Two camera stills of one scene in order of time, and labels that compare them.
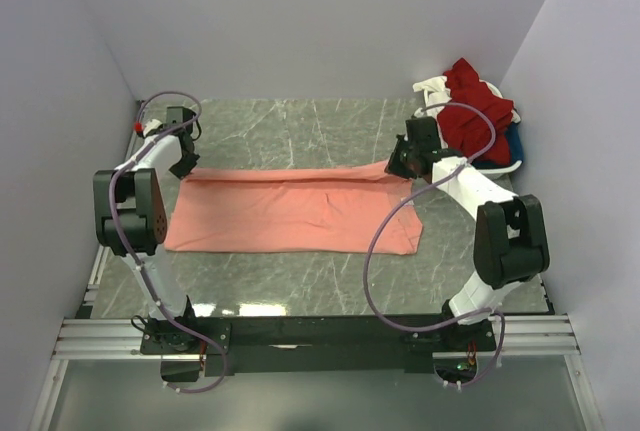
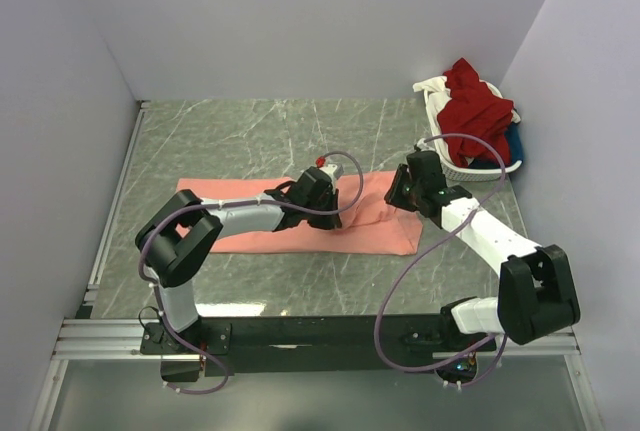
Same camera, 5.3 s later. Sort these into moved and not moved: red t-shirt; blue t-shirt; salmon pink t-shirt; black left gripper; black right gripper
Moved: salmon pink t-shirt; black left gripper; black right gripper
Not moved: blue t-shirt; red t-shirt
